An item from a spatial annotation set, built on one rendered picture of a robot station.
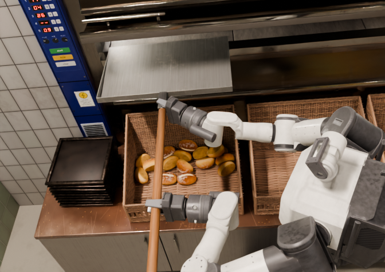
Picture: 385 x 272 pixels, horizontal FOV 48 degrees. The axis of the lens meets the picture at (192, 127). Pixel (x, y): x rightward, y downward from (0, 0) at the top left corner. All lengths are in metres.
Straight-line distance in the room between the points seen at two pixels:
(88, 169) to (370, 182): 1.35
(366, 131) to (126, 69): 1.04
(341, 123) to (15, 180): 2.14
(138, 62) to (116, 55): 0.12
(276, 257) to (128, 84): 1.03
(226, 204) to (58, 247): 1.25
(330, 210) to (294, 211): 0.09
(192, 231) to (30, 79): 1.05
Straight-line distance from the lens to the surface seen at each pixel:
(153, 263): 1.30
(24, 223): 3.10
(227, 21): 1.68
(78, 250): 2.36
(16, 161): 2.76
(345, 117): 1.33
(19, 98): 2.32
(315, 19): 1.72
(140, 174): 2.19
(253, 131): 1.54
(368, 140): 1.37
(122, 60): 1.96
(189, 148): 2.21
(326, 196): 1.17
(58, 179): 2.15
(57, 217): 2.29
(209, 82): 1.76
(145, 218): 2.10
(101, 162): 2.13
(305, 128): 1.47
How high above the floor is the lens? 2.39
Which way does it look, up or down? 48 degrees down
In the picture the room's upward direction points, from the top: 10 degrees counter-clockwise
